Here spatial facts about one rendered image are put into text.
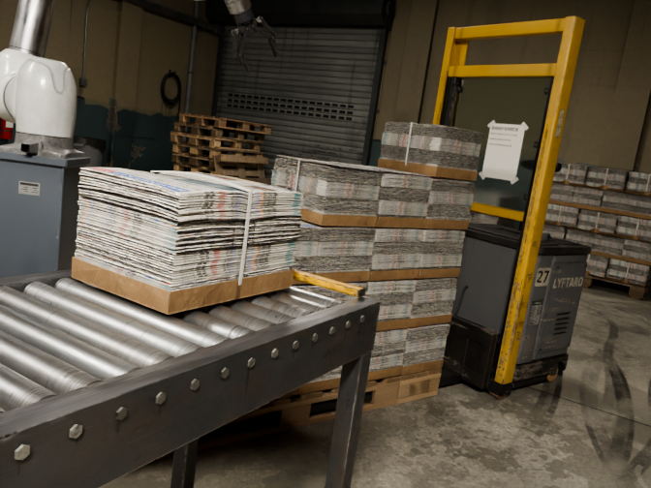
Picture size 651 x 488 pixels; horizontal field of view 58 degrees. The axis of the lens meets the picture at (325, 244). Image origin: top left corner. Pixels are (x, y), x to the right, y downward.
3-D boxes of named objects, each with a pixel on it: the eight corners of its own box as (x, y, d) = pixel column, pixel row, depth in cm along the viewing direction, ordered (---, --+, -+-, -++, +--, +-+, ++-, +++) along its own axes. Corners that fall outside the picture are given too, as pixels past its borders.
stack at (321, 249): (117, 412, 229) (135, 203, 215) (345, 373, 301) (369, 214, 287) (155, 462, 199) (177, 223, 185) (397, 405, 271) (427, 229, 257)
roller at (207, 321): (96, 292, 129) (97, 271, 128) (263, 355, 106) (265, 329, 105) (76, 296, 125) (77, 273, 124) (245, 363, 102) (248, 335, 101)
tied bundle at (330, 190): (265, 209, 249) (272, 156, 245) (319, 212, 268) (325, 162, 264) (320, 227, 221) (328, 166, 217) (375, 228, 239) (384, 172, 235)
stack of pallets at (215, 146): (217, 198, 983) (226, 119, 961) (263, 207, 941) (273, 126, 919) (162, 199, 865) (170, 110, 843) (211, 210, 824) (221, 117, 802)
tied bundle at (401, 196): (321, 212, 268) (327, 162, 264) (368, 214, 286) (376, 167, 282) (376, 228, 239) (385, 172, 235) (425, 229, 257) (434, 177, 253)
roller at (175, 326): (70, 297, 124) (71, 274, 123) (239, 365, 100) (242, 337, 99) (47, 300, 120) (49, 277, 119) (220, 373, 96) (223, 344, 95)
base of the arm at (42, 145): (-11, 150, 159) (-10, 130, 158) (25, 149, 181) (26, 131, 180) (58, 159, 161) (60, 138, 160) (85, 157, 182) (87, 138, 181)
